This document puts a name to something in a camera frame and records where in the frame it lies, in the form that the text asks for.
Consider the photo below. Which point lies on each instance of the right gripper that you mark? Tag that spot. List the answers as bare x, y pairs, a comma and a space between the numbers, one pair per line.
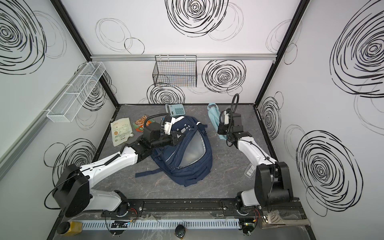
223, 130

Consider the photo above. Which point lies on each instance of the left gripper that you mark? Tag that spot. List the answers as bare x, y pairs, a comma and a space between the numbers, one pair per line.
174, 137

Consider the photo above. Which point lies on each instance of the light blue fabric pouch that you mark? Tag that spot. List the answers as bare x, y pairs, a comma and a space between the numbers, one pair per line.
214, 115

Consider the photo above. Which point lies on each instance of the teal calculator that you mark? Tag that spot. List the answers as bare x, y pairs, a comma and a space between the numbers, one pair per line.
175, 110

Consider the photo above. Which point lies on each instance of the navy blue student backpack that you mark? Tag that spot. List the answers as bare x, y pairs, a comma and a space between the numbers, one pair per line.
186, 163

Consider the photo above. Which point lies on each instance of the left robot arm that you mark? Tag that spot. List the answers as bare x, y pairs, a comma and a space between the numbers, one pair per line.
74, 192

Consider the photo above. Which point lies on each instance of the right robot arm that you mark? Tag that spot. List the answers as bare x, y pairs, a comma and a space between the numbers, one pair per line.
272, 180

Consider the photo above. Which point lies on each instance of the orange green snack packet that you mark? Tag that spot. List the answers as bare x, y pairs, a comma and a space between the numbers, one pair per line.
139, 124

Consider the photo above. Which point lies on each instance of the white cream food pouch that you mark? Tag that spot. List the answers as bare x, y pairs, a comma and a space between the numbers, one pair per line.
121, 131

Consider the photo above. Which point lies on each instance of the clear plastic pencil case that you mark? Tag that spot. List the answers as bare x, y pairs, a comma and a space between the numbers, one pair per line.
250, 170

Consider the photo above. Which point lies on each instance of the black round knob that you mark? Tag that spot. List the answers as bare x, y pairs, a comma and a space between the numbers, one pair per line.
180, 231

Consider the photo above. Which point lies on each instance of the yellow black cylinder object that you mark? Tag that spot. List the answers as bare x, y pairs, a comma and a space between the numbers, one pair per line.
69, 228

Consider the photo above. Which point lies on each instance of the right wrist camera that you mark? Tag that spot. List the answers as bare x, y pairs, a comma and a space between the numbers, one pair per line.
226, 117

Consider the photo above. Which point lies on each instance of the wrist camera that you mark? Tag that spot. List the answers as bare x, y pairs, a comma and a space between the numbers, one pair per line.
167, 123
226, 117

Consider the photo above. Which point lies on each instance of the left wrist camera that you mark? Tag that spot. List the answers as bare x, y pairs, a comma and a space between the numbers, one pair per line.
167, 123

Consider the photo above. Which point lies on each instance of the black wire wall basket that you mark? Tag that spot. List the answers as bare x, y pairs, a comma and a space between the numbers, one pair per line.
176, 70

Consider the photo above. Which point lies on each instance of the white slotted cable duct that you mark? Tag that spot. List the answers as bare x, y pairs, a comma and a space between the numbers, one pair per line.
163, 224

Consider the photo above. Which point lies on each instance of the white wire wall shelf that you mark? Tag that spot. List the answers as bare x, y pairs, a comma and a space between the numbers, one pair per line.
83, 92

